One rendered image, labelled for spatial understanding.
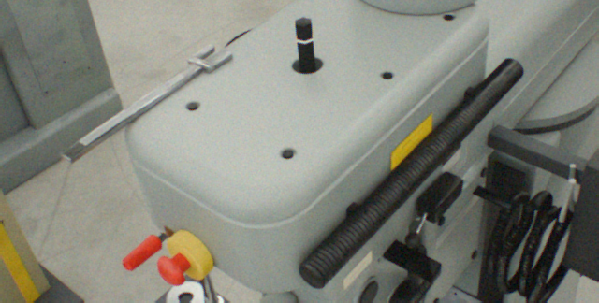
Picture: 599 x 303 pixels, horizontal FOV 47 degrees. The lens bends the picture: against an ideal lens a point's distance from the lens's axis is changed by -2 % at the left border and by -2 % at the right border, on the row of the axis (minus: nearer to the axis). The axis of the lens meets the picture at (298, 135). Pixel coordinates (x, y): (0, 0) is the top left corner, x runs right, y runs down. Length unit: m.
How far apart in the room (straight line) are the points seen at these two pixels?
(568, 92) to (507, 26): 0.26
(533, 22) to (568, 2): 0.12
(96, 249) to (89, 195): 0.37
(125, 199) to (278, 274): 2.82
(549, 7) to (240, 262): 0.73
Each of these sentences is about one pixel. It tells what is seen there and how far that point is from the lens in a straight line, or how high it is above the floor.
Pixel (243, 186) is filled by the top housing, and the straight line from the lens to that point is 0.71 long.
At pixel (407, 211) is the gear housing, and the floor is 1.67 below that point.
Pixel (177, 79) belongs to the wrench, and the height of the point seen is 1.90.
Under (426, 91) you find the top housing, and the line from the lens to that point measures 0.85.
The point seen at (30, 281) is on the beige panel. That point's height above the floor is 0.14.
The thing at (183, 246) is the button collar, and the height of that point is 1.79.
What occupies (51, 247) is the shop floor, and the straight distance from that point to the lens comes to 3.48.
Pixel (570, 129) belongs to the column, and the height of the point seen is 1.52.
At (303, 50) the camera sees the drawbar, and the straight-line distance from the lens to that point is 0.84.
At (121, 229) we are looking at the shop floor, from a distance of 3.43.
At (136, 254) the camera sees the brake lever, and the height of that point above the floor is 1.71.
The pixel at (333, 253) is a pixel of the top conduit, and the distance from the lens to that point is 0.75.
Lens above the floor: 2.37
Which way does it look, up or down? 40 degrees down
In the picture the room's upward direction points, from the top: 7 degrees counter-clockwise
